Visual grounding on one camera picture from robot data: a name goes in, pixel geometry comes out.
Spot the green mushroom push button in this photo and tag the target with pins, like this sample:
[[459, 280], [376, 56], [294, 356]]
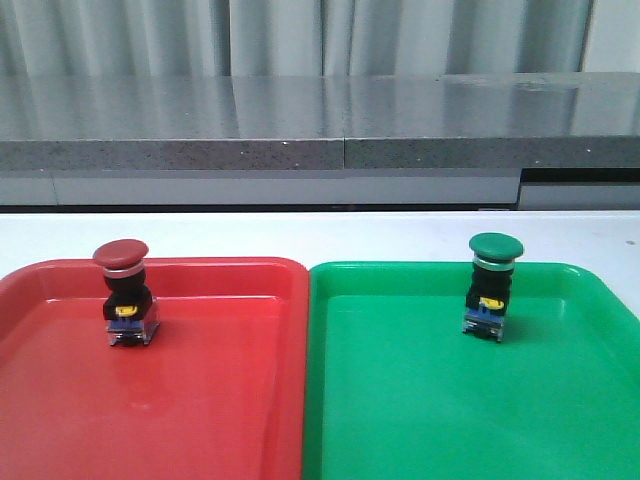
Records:
[[488, 296]]

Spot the white pleated curtain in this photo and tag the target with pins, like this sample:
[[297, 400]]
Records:
[[291, 38]]

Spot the green plastic tray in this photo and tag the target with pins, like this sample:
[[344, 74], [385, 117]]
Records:
[[396, 390]]

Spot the red plastic tray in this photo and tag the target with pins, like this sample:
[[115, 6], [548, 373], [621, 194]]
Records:
[[217, 394]]

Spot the red mushroom push button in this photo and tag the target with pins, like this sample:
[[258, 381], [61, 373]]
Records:
[[131, 311]]

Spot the grey stone counter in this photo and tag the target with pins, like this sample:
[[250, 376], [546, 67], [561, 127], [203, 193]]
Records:
[[174, 143]]

